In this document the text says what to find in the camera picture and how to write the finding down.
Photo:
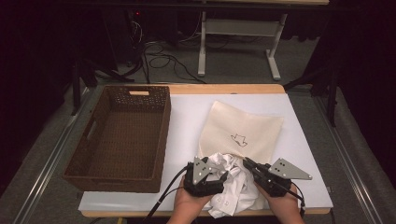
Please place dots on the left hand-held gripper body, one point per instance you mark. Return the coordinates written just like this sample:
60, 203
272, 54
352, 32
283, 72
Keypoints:
199, 180

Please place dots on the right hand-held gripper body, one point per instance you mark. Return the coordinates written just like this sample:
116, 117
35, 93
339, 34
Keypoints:
274, 183

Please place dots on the white shirt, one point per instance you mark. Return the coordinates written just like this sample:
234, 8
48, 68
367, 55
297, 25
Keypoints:
239, 189

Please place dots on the brown woven basket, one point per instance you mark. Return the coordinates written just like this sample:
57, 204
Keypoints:
124, 137

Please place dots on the person's right hand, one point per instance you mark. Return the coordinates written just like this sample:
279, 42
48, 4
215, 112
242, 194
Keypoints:
285, 208

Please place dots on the person's left hand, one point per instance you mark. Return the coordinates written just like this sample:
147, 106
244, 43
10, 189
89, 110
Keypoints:
186, 208

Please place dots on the white table mat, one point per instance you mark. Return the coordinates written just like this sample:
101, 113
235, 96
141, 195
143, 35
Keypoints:
183, 124

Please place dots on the black metal stand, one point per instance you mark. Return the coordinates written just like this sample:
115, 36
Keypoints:
76, 84
333, 99

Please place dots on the dark equipment with red light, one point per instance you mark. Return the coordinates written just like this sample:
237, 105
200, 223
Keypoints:
124, 34

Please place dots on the aluminium floor rail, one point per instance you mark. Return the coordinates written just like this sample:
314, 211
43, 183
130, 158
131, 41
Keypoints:
348, 158
53, 158

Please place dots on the white desk frame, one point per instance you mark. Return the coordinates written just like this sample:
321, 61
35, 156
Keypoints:
239, 27

